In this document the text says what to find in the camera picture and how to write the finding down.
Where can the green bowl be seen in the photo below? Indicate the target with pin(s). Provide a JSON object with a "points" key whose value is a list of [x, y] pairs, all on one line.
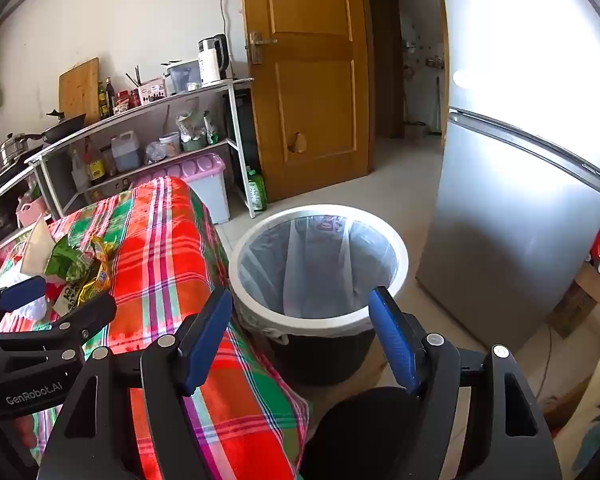
{"points": [[194, 145]]}

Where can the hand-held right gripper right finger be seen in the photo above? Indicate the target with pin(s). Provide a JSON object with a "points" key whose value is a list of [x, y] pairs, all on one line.
{"points": [[392, 340]]}

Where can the yellow crinkled snack wrapper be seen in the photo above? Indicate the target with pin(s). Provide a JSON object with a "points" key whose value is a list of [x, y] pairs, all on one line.
{"points": [[100, 265]]}

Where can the white paper bag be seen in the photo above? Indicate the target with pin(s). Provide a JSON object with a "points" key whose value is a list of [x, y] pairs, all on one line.
{"points": [[35, 252]]}

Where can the dark glass sauce bottle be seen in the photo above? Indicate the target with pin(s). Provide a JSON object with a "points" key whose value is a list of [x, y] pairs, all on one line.
{"points": [[110, 95]]}

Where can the wooden cutting board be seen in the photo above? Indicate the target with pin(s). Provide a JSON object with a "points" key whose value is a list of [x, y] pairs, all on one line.
{"points": [[80, 90]]}

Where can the floral patterned cloth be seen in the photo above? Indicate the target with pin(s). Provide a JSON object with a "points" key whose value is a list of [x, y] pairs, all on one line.
{"points": [[595, 425]]}

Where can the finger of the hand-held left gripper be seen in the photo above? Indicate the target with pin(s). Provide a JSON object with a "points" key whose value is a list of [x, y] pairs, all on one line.
{"points": [[22, 292], [92, 312]]}

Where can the plastic jug with dark liquid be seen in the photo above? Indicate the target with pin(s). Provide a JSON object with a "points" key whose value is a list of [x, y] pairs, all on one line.
{"points": [[125, 154]]}

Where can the wooden door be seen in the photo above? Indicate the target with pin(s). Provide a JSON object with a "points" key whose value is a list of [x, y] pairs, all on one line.
{"points": [[305, 85]]}

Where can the black wok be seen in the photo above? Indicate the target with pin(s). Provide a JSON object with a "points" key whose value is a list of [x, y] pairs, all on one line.
{"points": [[62, 129]]}

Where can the silver refrigerator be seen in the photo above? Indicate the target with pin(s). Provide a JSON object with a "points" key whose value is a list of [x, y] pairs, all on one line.
{"points": [[505, 185]]}

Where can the pink plastic basket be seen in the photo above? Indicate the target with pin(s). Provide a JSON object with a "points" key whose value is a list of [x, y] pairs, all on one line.
{"points": [[30, 212]]}

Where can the mop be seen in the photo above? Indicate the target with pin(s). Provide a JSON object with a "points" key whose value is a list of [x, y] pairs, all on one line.
{"points": [[437, 105]]}

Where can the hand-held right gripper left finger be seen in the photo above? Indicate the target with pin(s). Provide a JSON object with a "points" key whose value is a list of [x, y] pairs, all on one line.
{"points": [[210, 340]]}

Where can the white-rimmed lined trash bin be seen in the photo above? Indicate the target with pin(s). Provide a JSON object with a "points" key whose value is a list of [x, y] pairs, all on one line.
{"points": [[305, 270]]}

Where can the pink patterned utensil box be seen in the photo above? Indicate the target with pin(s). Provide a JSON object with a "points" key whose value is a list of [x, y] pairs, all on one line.
{"points": [[152, 91]]}

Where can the crumpled clear food bag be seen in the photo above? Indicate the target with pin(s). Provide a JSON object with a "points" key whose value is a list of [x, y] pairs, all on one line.
{"points": [[189, 122]]}

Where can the brown glass jar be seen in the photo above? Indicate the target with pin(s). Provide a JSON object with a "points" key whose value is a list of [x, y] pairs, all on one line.
{"points": [[109, 161]]}

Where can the low white metal rack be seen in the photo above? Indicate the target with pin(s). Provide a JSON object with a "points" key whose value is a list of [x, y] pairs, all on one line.
{"points": [[10, 191]]}

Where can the yellow label sauce bottle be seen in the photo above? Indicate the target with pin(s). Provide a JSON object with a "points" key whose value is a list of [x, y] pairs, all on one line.
{"points": [[96, 166]]}

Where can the brown cardboard box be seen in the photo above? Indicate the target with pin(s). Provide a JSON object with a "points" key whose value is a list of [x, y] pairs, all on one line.
{"points": [[580, 297]]}

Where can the white metal kitchen rack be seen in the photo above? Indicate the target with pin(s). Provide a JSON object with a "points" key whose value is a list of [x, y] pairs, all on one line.
{"points": [[232, 125]]}

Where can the white electric kettle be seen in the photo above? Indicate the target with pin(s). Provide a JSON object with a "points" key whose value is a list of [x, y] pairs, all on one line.
{"points": [[211, 62]]}

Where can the green plastic bottle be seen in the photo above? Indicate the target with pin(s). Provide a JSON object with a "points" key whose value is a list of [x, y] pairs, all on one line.
{"points": [[256, 190]]}

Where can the wooden door frame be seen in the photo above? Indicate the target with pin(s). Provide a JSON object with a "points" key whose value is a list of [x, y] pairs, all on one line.
{"points": [[382, 60]]}

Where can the green glass oil bottle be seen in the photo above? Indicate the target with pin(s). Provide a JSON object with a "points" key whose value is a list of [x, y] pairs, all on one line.
{"points": [[101, 99]]}

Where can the white lidded tub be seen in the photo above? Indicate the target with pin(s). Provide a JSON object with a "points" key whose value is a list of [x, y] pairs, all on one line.
{"points": [[170, 143]]}

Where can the dark chopsticks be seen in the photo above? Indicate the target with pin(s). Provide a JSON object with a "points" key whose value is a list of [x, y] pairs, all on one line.
{"points": [[134, 78]]}

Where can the steel steamer pot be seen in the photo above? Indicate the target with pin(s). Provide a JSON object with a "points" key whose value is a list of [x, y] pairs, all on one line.
{"points": [[7, 152]]}

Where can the black gas stove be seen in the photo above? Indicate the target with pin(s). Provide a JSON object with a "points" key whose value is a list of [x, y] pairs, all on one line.
{"points": [[10, 172]]}

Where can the clear plastic bottle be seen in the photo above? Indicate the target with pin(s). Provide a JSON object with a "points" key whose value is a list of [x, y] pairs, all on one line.
{"points": [[78, 174]]}

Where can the pink-lidded storage box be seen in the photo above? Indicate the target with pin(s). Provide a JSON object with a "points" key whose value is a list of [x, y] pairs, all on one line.
{"points": [[200, 170]]}

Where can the red green plaid blanket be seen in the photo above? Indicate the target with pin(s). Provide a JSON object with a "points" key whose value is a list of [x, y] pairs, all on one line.
{"points": [[180, 260]]}

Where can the green white seasoning packet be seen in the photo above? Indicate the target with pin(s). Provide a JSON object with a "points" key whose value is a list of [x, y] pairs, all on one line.
{"points": [[211, 127]]}

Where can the pink green cardboard box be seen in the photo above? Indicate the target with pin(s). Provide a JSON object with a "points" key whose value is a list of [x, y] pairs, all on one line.
{"points": [[10, 249]]}

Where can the clear lidded food container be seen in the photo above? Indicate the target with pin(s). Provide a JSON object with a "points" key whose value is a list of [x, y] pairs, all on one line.
{"points": [[182, 76]]}

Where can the green snack packet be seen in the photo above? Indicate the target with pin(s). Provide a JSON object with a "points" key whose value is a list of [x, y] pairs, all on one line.
{"points": [[62, 262]]}

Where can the clear bag of food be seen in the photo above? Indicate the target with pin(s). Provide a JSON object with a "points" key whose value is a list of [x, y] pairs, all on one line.
{"points": [[155, 151]]}

